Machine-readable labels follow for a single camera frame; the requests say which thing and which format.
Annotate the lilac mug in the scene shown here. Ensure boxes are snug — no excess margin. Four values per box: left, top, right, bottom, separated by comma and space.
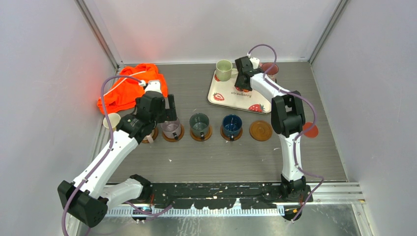
160, 118, 182, 141

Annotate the wooden coaster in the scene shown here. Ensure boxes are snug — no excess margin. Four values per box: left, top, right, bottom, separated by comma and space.
153, 127, 158, 140
249, 120, 273, 142
162, 125, 185, 143
220, 126, 243, 141
189, 125, 213, 142

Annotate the white pink-handled mug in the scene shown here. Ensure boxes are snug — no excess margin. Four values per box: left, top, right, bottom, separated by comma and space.
142, 129, 155, 143

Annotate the dark green mug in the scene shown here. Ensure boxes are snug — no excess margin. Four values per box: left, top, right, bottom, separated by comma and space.
189, 113, 209, 141

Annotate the cream yellow mug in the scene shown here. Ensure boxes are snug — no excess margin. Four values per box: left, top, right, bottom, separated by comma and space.
102, 113, 121, 131

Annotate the dark blue mug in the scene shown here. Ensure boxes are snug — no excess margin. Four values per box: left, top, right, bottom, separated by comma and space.
222, 114, 242, 132

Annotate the red coaster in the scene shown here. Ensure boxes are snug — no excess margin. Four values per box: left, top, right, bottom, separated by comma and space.
303, 122, 319, 138

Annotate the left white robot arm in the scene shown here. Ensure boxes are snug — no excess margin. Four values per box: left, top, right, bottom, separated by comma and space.
58, 91, 177, 228

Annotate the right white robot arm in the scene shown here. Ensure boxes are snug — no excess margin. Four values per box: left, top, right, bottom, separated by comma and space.
235, 56, 306, 201

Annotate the light green mug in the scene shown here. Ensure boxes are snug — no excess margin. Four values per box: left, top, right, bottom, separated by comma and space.
215, 59, 238, 82

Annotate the pink speckled mug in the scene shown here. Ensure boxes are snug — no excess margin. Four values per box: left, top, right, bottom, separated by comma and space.
260, 62, 279, 83

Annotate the white strawberry tray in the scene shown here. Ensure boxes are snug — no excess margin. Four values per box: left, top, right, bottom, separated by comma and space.
207, 69, 271, 114

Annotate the orange cloth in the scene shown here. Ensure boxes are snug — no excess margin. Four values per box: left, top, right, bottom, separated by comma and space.
104, 63, 168, 113

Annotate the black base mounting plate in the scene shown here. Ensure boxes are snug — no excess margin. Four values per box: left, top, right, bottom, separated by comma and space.
130, 182, 311, 209

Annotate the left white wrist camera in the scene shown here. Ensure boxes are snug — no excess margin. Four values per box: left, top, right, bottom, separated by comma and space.
138, 80, 162, 94

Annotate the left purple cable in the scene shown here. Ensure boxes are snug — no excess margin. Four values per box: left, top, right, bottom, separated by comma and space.
61, 75, 173, 236

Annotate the aluminium front rail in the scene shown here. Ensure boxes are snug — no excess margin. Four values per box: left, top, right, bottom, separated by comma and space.
106, 205, 285, 217

